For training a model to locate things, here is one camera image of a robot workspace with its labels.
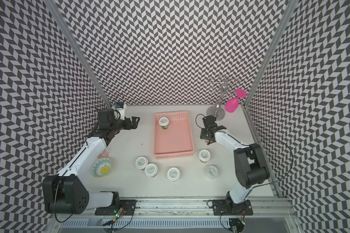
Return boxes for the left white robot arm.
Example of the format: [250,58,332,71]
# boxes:
[42,108,140,215]

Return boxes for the pink perforated plastic basket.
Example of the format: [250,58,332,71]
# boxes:
[153,111,194,159]

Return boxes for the magenta plastic wine glass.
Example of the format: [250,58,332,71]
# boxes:
[225,88,247,113]

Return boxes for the patterned blue yellow plate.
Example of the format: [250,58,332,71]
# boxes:
[90,157,113,178]

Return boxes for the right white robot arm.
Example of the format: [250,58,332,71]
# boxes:
[200,116,270,214]

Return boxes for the green yogurt cup white lid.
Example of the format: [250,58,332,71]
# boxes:
[158,117,170,130]

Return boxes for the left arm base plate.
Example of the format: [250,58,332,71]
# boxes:
[94,200,137,216]

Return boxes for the chrome glass holder stand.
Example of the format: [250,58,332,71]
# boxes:
[206,75,232,121]

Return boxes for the aluminium corner post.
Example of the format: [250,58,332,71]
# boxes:
[43,0,112,107]
[243,0,298,107]

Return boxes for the black cable under rail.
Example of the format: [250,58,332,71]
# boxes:
[220,212,246,233]
[101,203,135,233]

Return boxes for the aluminium front rail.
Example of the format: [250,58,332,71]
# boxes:
[45,197,303,233]

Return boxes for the black cable under rail left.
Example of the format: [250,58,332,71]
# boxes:
[101,203,135,233]

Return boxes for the pink translucent cup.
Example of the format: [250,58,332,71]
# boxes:
[99,150,109,158]

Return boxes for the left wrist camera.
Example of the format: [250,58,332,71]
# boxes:
[115,102,127,120]

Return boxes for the aluminium corner post right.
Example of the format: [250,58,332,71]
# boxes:
[243,0,298,107]

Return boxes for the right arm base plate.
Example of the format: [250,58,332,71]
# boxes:
[207,200,253,216]

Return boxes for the black cable under rail right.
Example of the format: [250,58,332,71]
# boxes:
[220,212,246,233]

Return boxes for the aluminium corner post left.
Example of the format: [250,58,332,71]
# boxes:
[43,0,112,107]

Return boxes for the clear lid yogurt cup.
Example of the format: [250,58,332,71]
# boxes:
[205,165,219,179]

